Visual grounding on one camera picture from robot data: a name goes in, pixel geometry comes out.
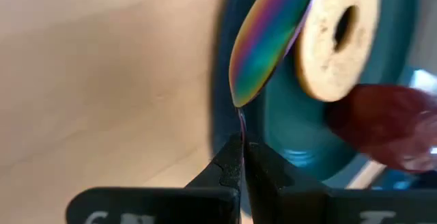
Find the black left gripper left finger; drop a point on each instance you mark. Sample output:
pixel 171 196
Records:
pixel 170 207

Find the dark round placemat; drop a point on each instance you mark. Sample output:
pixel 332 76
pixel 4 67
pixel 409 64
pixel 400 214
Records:
pixel 222 80

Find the teal plate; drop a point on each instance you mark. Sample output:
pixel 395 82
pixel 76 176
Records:
pixel 297 125

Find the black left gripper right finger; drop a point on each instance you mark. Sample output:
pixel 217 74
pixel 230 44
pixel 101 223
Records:
pixel 307 207

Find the red apple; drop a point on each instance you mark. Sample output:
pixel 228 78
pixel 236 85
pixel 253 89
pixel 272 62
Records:
pixel 375 125

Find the iridescent metal spoon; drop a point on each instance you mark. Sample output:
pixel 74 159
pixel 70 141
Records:
pixel 266 46

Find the beige bagel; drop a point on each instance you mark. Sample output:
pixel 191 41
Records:
pixel 324 63

